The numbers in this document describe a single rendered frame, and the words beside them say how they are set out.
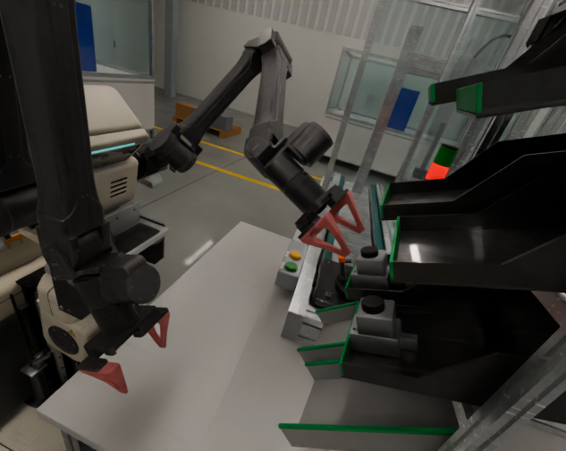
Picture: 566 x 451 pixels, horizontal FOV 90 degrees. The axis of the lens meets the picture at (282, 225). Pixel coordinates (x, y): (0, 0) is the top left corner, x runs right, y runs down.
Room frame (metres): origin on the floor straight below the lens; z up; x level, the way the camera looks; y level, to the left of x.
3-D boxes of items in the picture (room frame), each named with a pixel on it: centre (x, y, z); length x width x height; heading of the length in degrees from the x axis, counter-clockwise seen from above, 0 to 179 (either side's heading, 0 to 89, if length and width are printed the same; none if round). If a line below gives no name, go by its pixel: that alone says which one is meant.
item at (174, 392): (0.63, -0.06, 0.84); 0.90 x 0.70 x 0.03; 169
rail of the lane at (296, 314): (0.99, -0.15, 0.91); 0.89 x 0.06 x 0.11; 173
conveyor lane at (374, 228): (1.00, -0.33, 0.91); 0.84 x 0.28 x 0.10; 173
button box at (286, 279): (0.81, -0.07, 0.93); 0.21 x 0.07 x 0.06; 173
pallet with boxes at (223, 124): (6.21, 2.08, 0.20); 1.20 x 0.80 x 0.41; 79
